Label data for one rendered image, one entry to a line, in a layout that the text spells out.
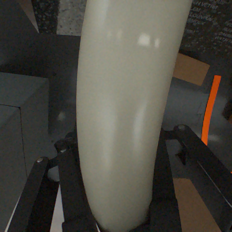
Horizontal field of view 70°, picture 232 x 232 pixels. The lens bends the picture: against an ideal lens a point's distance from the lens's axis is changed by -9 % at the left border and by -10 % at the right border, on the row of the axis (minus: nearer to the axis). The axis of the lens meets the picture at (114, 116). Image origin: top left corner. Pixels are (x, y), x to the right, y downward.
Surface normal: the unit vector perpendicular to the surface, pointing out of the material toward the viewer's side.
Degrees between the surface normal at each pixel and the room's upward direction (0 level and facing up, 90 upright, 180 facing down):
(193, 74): 0
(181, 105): 0
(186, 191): 0
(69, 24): 45
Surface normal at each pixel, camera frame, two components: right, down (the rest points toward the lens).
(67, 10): -0.10, 0.95
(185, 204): 0.03, 0.47
